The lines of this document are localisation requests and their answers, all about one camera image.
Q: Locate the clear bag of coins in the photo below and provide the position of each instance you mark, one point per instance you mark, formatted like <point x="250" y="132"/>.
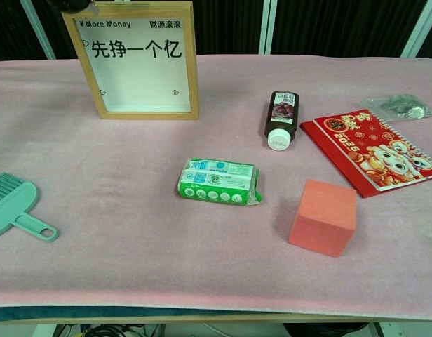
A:
<point x="398" y="105"/>

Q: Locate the black round object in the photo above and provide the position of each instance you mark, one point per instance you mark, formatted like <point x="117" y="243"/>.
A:
<point x="324" y="330"/>

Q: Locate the pink foam table cover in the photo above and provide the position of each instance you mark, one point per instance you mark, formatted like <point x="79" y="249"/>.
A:
<point x="167" y="252"/>

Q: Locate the black pleated curtain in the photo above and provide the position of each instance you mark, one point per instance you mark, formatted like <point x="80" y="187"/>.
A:
<point x="342" y="24"/>

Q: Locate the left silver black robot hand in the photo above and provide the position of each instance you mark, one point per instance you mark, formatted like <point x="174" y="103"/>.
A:
<point x="68" y="4"/>

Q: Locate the red spiral calendar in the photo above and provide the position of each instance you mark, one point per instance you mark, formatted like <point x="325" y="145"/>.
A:
<point x="374" y="151"/>

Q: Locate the pink foam cube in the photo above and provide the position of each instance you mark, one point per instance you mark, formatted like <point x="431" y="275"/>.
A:
<point x="324" y="217"/>

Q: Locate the green tissue pack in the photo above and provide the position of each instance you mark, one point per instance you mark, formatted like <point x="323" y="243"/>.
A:
<point x="217" y="182"/>

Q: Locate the teal plastic brush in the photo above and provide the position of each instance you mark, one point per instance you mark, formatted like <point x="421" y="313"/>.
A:
<point x="16" y="207"/>

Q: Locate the wooden framed coin bank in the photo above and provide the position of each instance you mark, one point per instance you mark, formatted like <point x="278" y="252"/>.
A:
<point x="139" y="70"/>

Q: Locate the white upright frame post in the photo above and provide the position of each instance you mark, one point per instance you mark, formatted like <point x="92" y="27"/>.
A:
<point x="266" y="24"/>

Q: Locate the dark bottle white cap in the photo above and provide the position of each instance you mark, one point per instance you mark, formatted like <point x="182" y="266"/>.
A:
<point x="281" y="112"/>

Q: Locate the white slanted frame post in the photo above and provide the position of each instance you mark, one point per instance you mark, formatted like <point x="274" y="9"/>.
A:
<point x="39" y="28"/>
<point x="421" y="28"/>

